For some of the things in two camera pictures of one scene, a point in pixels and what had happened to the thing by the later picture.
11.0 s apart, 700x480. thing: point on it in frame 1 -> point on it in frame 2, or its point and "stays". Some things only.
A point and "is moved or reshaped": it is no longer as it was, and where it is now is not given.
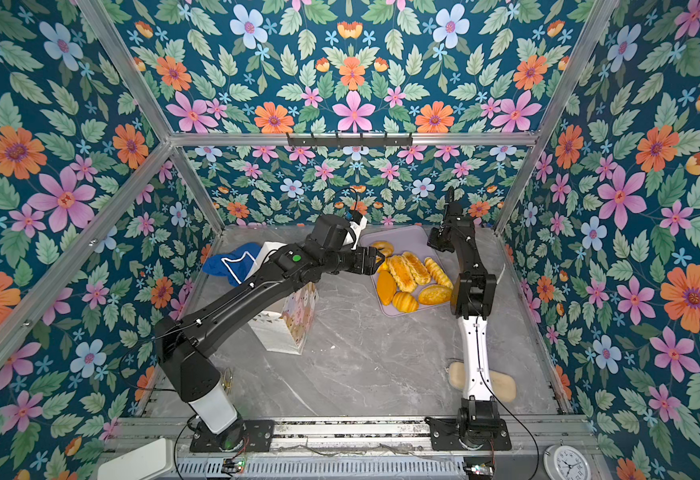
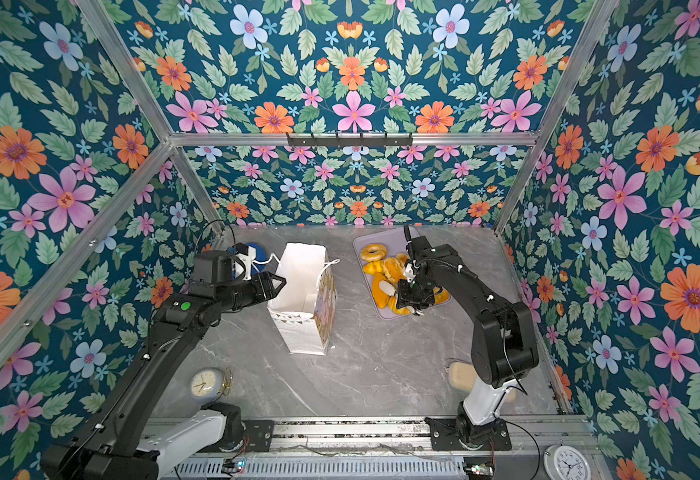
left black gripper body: (357, 258) -> (237, 294)
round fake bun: (435, 294) stays
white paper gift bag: (286, 329) is moved or reshaped
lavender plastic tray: (404, 238) stays
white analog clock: (565, 463) stays
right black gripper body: (437, 240) -> (415, 293)
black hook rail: (349, 142) stays
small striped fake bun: (405, 302) stays
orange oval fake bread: (386, 287) stays
